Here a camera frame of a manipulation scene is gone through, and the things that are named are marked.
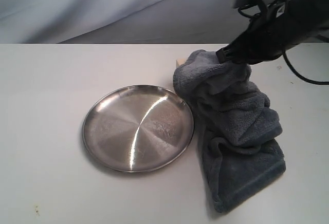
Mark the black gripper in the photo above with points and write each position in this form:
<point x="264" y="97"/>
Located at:
<point x="301" y="20"/>

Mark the light wooden cube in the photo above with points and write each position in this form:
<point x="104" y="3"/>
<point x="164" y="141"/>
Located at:
<point x="179" y="62"/>

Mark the grey-blue fleece towel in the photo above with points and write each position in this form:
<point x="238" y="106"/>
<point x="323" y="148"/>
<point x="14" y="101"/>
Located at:
<point x="239" y="152"/>

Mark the round stainless steel plate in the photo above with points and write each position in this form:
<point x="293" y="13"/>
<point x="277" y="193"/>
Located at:
<point x="137" y="129"/>

